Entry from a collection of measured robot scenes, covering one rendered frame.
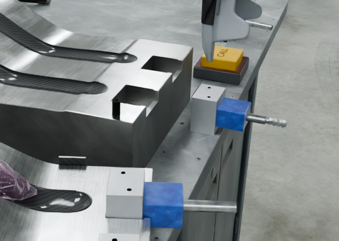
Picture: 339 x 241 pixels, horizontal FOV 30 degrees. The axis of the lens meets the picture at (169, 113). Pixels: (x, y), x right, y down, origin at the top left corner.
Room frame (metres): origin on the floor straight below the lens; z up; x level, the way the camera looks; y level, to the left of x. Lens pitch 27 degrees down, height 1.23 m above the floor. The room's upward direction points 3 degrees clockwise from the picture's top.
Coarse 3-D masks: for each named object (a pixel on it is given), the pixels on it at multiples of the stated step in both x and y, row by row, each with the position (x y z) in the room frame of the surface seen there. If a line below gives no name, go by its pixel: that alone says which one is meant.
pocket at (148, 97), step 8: (128, 88) 0.74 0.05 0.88; (136, 88) 0.74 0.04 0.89; (144, 88) 0.73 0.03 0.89; (120, 96) 0.72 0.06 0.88; (128, 96) 0.74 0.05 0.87; (136, 96) 0.74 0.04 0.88; (144, 96) 0.73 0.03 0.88; (152, 96) 0.73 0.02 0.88; (136, 104) 0.74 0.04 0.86; (144, 104) 0.73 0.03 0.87; (152, 104) 0.72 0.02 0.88
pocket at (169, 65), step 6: (150, 60) 0.84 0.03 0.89; (156, 60) 0.84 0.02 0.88; (162, 60) 0.84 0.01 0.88; (168, 60) 0.84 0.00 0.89; (174, 60) 0.84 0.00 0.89; (144, 66) 0.81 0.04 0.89; (150, 66) 0.84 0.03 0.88; (156, 66) 0.84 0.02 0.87; (162, 66) 0.84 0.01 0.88; (168, 66) 0.84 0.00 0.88; (174, 66) 0.84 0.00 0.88; (180, 66) 0.83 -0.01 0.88; (162, 72) 0.84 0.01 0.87; (168, 72) 0.84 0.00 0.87; (174, 72) 0.84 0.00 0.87; (180, 72) 0.82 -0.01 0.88; (174, 78) 0.80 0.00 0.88
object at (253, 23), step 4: (244, 20) 1.19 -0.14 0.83; (248, 20) 1.19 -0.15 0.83; (252, 24) 1.18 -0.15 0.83; (256, 24) 1.18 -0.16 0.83; (260, 24) 1.18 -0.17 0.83; (264, 24) 1.17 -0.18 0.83; (268, 24) 1.17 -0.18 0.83; (260, 28) 1.18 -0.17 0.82; (264, 28) 1.17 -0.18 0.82; (268, 28) 1.17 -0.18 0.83; (272, 28) 1.17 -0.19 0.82
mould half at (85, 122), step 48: (0, 0) 0.95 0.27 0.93; (0, 48) 0.82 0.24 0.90; (96, 48) 0.87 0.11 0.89; (144, 48) 0.87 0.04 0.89; (192, 48) 0.88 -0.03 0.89; (0, 96) 0.70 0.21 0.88; (48, 96) 0.70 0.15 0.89; (96, 96) 0.70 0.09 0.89; (48, 144) 0.67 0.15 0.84; (96, 144) 0.65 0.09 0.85; (144, 144) 0.68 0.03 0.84
